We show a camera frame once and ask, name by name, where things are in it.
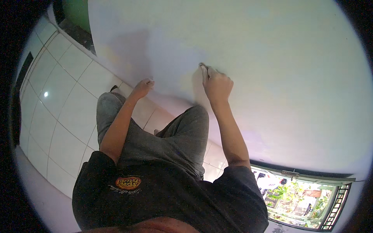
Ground person's body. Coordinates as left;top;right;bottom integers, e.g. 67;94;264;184
72;151;269;233

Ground person's left hand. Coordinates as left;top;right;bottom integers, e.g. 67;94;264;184
132;78;155;100

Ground dark stone threshold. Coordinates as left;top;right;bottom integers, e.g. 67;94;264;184
59;19;97;56

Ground person's legs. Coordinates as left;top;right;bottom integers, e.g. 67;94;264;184
96;85;210;181

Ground black iron gate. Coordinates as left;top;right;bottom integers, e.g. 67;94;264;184
320;183;352;231

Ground green garden plants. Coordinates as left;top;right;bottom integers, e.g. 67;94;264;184
264;181;333;228

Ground person's right hand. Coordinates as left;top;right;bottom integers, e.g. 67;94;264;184
199;62;234;105

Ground white door frame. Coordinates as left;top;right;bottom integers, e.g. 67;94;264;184
250;159;356;232

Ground white motorcycle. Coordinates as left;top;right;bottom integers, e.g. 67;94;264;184
254;171;288;196

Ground green door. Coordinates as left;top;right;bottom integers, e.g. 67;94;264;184
62;0;91;34

